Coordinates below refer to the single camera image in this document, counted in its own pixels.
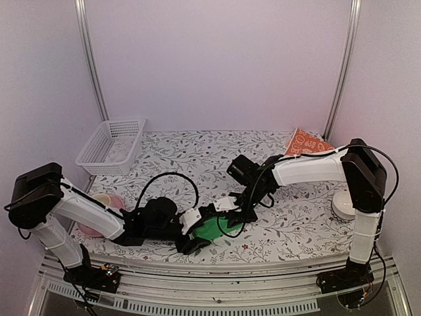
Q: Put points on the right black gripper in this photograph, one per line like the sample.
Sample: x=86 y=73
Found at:
x=241 y=218

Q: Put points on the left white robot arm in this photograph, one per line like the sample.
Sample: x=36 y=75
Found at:
x=42 y=193

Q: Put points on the orange rabbit pattern towel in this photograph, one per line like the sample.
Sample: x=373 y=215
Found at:
x=304 y=142

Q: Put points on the aluminium frame post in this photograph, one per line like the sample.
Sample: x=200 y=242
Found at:
x=81 y=15
x=350 y=40

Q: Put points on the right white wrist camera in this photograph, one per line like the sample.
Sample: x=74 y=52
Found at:
x=225 y=204

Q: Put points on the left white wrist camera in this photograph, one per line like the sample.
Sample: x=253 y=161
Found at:
x=189 y=218

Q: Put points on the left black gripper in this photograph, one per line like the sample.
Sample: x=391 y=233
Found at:
x=189 y=246

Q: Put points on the white plastic mesh basket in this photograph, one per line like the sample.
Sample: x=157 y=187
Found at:
x=112 y=148

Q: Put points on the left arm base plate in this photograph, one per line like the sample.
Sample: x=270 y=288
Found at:
x=93 y=278

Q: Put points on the left aluminium frame post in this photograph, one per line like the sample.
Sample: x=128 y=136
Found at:
x=81 y=15

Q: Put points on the pink saucer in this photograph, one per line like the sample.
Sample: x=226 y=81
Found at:
x=98 y=222

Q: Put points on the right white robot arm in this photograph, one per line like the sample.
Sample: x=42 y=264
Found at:
x=355 y=164

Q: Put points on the green microfiber towel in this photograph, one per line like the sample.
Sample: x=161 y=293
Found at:
x=216 y=227

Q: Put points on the aluminium front rail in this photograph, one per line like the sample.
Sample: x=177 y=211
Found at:
x=277 y=288

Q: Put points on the white ceramic bowl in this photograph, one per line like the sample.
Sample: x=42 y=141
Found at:
x=342 y=206

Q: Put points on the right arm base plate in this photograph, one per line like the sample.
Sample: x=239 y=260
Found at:
x=342 y=279

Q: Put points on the right aluminium frame post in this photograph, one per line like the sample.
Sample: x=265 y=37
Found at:
x=350 y=40

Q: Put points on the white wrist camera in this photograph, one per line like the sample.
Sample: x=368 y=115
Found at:
x=225 y=204
x=189 y=218

